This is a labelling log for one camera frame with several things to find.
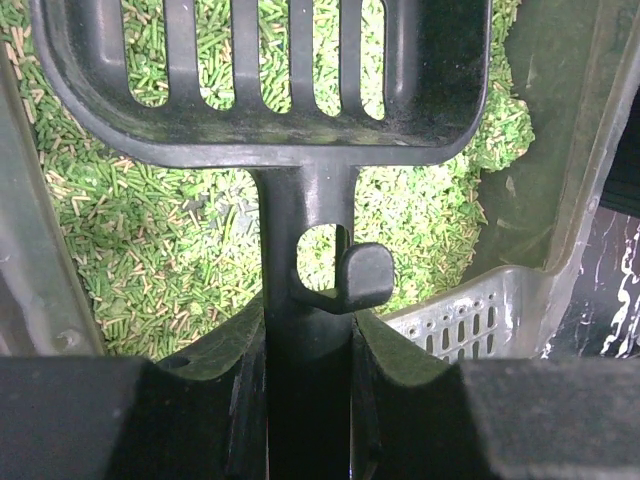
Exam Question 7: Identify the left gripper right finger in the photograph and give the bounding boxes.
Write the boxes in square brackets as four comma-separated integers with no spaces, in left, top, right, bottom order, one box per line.
[352,311,639,479]

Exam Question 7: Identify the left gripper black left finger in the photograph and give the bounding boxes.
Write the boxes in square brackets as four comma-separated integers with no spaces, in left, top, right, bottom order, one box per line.
[1,298,266,479]

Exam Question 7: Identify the dark green litter box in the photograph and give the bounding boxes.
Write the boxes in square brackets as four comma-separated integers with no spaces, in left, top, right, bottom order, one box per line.
[1,1,639,360]

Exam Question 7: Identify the black litter scoop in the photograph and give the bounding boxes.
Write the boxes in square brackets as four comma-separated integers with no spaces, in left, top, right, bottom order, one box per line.
[30,1,492,479]

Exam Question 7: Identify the green litter pellets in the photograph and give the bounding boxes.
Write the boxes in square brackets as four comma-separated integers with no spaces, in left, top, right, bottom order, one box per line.
[1,1,535,359]

